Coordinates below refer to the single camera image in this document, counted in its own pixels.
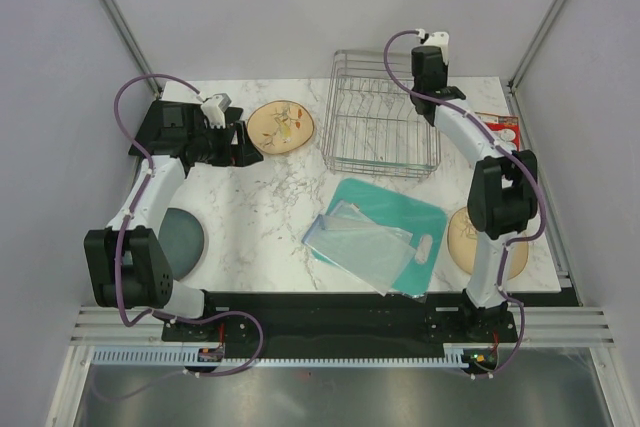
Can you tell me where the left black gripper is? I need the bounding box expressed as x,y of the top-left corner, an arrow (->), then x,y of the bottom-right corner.
189,121 -> 263,168

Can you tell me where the black square plate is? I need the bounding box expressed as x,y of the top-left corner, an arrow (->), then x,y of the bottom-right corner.
128,99 -> 245,166

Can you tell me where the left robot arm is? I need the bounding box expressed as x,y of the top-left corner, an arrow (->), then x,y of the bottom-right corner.
84,93 -> 263,340

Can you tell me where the clear plastic zip bag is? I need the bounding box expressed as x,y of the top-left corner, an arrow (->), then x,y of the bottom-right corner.
302,200 -> 416,296

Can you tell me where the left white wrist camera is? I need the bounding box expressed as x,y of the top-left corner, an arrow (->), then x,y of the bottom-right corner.
197,93 -> 231,128

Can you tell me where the light blue cable duct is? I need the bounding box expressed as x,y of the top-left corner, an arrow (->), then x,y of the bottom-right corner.
91,346 -> 469,368

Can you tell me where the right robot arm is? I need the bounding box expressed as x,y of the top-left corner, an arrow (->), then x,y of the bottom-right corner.
411,45 -> 540,341

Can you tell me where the dark teal plate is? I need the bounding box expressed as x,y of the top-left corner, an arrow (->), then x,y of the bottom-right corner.
158,208 -> 205,281

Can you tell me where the teal cutting board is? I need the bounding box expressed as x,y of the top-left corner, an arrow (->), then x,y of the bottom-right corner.
306,179 -> 448,297

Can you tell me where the metal wire dish rack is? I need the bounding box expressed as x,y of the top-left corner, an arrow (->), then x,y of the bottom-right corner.
321,49 -> 441,178

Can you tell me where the beige bird plate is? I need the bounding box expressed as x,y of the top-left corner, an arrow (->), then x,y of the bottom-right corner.
246,100 -> 315,155
447,207 -> 529,280

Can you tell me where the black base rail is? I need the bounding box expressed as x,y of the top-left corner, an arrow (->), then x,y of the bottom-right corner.
162,292 -> 517,358

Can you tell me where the red booklet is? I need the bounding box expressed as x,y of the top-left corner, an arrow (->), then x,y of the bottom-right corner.
476,112 -> 520,151

